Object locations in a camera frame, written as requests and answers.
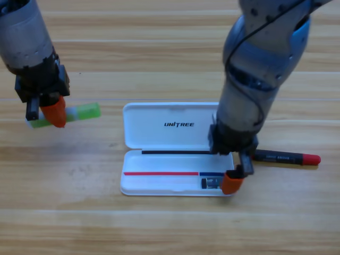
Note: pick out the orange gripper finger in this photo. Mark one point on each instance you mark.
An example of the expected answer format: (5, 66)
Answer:
(32, 109)
(56, 112)
(231, 184)

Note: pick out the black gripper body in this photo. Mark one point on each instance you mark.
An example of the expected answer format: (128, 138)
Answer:
(42, 81)
(231, 139)

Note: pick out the black marker with red cap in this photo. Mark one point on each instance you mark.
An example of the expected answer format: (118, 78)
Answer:
(287, 157)

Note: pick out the green and white glue stick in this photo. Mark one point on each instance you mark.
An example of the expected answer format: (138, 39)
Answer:
(87, 110)

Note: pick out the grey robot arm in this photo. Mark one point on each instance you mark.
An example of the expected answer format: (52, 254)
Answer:
(24, 34)
(268, 47)

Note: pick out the white Unitree pencil case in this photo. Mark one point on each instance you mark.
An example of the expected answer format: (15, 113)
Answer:
(170, 138)

